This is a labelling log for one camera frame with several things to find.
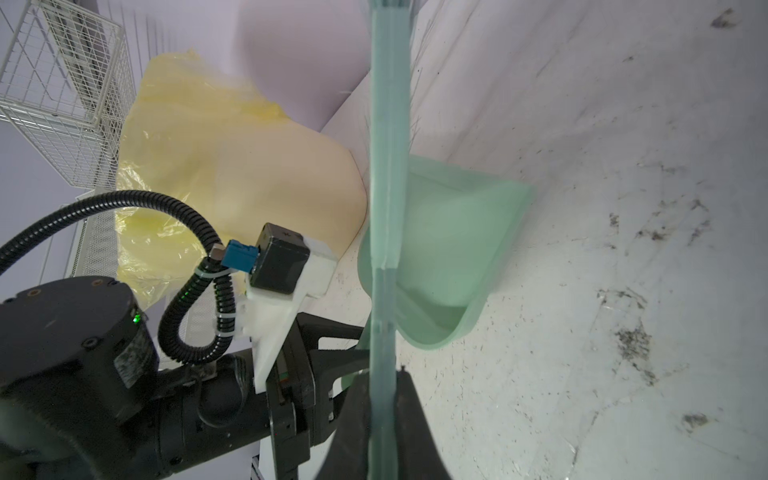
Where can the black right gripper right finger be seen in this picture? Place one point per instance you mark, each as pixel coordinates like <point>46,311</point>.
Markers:
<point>417,454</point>

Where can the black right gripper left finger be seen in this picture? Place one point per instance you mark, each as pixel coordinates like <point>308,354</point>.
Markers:
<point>347,456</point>

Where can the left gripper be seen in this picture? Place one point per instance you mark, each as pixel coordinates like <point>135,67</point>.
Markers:
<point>303,408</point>

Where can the green plastic dustpan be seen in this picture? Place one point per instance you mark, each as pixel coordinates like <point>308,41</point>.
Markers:
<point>458,226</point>

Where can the green hand brush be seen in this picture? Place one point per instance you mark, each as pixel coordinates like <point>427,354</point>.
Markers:
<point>390,128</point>

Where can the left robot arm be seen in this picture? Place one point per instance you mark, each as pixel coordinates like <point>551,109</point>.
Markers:
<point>89,392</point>

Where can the yellow lined trash bin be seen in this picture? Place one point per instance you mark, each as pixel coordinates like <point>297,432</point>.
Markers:
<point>217,144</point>

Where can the white mesh two-tier shelf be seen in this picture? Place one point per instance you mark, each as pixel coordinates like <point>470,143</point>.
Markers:
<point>88,247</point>

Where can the white wire basket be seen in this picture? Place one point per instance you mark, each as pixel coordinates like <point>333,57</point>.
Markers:
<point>66,87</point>

